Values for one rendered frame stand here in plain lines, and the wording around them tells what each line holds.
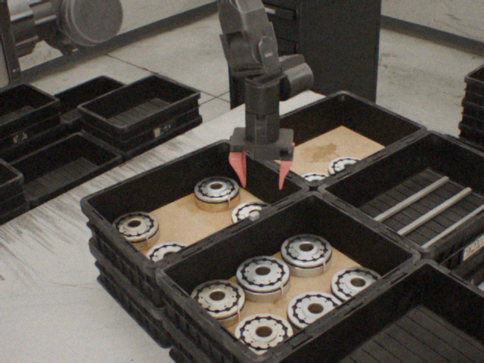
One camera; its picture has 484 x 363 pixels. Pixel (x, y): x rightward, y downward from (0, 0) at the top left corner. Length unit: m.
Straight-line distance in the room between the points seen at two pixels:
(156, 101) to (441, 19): 2.56
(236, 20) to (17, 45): 0.37
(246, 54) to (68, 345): 0.73
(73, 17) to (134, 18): 4.08
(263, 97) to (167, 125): 1.52
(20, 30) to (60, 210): 1.06
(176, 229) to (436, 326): 0.60
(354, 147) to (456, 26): 3.11
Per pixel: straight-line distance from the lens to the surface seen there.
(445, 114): 3.87
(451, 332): 1.27
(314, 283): 1.33
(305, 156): 1.72
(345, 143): 1.79
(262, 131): 1.10
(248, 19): 1.05
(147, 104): 2.83
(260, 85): 1.07
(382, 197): 1.58
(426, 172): 1.70
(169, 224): 1.50
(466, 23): 4.76
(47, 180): 2.63
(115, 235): 1.32
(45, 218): 1.83
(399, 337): 1.24
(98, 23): 0.88
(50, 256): 1.69
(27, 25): 0.84
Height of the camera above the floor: 1.71
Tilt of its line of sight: 33 degrees down
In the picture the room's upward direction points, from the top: 3 degrees counter-clockwise
